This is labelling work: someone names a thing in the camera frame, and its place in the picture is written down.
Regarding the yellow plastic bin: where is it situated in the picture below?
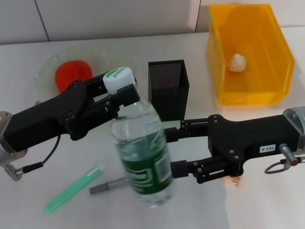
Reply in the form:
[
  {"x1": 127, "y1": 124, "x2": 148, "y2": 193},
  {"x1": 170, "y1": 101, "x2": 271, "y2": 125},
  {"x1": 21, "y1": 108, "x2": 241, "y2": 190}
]
[{"x1": 206, "y1": 3, "x2": 295, "y2": 107}]

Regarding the green white pen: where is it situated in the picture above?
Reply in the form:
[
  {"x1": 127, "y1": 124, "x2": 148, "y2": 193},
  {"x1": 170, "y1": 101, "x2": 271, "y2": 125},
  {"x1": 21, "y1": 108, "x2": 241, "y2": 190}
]
[{"x1": 44, "y1": 164, "x2": 105, "y2": 214}]

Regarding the silver left wrist connector post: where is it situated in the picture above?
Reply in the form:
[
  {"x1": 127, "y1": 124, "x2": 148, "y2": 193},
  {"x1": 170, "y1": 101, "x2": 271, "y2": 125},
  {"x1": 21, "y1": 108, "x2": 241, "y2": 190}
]
[{"x1": 0, "y1": 163, "x2": 24, "y2": 182}]

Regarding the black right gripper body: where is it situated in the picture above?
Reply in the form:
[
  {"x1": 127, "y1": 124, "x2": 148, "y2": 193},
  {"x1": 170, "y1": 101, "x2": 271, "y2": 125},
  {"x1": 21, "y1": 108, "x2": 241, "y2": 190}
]
[{"x1": 207, "y1": 114, "x2": 300, "y2": 177}]

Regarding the silver glitter marker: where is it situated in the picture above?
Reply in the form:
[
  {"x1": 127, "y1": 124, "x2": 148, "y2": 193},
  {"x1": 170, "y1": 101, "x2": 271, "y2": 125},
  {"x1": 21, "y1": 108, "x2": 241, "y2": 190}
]
[{"x1": 89, "y1": 177, "x2": 131, "y2": 195}]

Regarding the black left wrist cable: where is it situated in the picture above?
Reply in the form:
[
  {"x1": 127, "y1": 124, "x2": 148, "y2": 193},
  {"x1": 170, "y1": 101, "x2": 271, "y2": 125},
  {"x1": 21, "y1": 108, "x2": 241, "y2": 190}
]
[{"x1": 22, "y1": 135, "x2": 61, "y2": 173}]

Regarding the white paper ball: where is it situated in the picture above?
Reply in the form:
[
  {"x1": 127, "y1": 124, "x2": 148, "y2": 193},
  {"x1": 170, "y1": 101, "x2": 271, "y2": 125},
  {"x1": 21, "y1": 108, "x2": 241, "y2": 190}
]
[{"x1": 228, "y1": 53, "x2": 246, "y2": 72}]

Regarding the beige eraser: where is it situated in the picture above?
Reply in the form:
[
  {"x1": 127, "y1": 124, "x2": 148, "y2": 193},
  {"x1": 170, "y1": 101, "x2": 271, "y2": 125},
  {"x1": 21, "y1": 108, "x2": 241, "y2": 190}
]
[{"x1": 226, "y1": 175, "x2": 244, "y2": 188}]

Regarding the silver right wrist connector post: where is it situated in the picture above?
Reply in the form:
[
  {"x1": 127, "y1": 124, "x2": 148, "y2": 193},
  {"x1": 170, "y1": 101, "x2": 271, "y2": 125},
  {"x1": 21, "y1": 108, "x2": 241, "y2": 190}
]
[{"x1": 279, "y1": 143, "x2": 300, "y2": 167}]

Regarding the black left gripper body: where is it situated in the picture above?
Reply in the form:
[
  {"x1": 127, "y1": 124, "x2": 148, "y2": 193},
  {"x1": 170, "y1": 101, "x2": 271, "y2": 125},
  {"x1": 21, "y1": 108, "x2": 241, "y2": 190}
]
[{"x1": 3, "y1": 80, "x2": 92, "y2": 152}]

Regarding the green glass fruit plate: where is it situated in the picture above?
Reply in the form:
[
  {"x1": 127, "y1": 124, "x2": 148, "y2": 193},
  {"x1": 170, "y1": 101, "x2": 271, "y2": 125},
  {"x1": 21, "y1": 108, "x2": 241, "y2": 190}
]
[{"x1": 35, "y1": 45, "x2": 138, "y2": 103}]

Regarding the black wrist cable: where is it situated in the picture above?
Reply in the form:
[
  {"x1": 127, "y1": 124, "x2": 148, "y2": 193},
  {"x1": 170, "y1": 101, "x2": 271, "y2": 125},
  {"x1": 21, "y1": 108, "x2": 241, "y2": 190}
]
[
  {"x1": 264, "y1": 159, "x2": 286, "y2": 175},
  {"x1": 22, "y1": 135, "x2": 61, "y2": 173}
]

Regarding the black mesh pen holder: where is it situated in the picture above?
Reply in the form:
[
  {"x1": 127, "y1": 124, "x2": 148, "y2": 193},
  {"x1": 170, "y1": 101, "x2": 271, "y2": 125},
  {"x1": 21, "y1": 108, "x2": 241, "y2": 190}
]
[{"x1": 147, "y1": 59, "x2": 190, "y2": 121}]

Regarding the clear water bottle green label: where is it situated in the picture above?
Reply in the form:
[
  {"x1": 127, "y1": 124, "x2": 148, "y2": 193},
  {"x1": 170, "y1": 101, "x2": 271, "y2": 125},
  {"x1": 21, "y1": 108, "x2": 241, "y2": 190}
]
[{"x1": 102, "y1": 66, "x2": 174, "y2": 208}]

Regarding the silver wrist connector post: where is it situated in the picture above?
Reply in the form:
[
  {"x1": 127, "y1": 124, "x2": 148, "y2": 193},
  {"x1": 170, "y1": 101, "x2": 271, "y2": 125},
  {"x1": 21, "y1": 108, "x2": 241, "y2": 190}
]
[
  {"x1": 279, "y1": 143, "x2": 300, "y2": 167},
  {"x1": 0, "y1": 163, "x2": 24, "y2": 182}
]

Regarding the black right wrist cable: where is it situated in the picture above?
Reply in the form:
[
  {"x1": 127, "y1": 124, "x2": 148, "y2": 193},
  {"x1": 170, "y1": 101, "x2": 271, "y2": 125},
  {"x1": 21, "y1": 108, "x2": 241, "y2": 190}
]
[{"x1": 264, "y1": 159, "x2": 286, "y2": 175}]

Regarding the red knitted toy orange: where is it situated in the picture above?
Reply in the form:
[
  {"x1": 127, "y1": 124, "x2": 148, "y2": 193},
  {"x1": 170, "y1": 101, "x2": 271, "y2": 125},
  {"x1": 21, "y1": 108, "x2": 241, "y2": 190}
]
[{"x1": 55, "y1": 60, "x2": 93, "y2": 94}]

